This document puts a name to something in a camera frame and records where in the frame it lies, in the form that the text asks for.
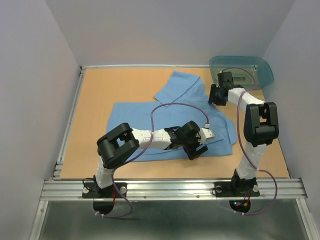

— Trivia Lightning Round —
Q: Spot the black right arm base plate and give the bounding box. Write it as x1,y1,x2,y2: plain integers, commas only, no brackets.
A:
211,181,260,198

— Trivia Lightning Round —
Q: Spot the aluminium front rail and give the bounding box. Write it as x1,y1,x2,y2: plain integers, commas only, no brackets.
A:
40,178,308,202

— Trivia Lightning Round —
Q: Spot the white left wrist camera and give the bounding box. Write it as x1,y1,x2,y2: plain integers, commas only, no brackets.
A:
198,123,215,145

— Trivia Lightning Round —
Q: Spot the aluminium left side rail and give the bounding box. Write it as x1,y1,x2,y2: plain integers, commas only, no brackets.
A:
50,66,86,181

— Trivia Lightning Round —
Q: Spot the light blue shirt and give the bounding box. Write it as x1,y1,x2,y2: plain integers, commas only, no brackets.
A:
106,71,237,157

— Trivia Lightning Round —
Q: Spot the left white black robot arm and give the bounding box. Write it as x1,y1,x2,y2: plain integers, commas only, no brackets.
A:
93,121,215,197

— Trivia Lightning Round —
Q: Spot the teal plastic bin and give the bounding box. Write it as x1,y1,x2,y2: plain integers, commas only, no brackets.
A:
209,55,274,89

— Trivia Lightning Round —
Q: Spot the aluminium rail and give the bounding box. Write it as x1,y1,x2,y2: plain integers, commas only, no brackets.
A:
50,66,86,181
40,178,308,202

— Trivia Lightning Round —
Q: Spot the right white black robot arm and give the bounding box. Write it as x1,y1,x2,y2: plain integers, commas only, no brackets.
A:
208,68,279,197

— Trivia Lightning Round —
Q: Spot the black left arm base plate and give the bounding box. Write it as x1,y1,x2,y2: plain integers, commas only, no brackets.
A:
81,182,121,199

